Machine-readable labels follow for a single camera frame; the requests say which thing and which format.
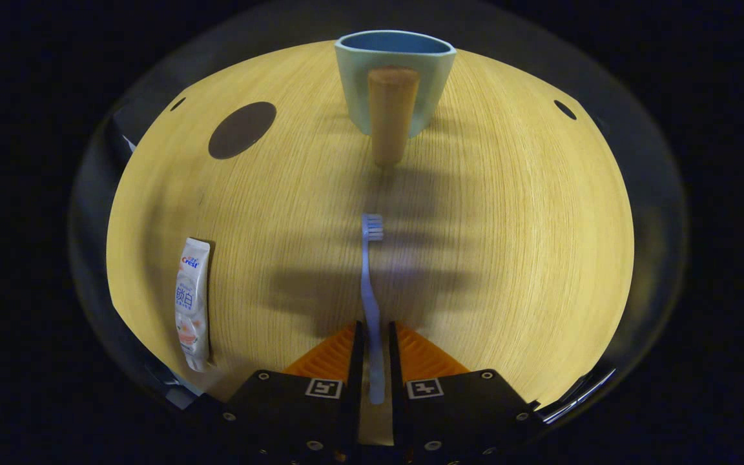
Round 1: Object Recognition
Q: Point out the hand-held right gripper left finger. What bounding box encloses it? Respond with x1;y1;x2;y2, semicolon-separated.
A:
220;321;366;465

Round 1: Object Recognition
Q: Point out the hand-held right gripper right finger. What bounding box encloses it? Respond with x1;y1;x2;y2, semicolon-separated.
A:
388;321;537;465

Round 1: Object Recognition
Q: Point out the white toothbrush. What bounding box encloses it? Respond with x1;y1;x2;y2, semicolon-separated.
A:
360;213;387;406

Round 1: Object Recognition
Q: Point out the white toothpaste tube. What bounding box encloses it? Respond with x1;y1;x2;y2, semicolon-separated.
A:
174;237;212;373

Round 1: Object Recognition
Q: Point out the dark round coaster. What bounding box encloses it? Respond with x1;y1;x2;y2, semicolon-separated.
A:
208;101;277;160

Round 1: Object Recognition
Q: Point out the light blue cup wooden handle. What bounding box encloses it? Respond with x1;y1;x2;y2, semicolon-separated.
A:
335;30;457;167

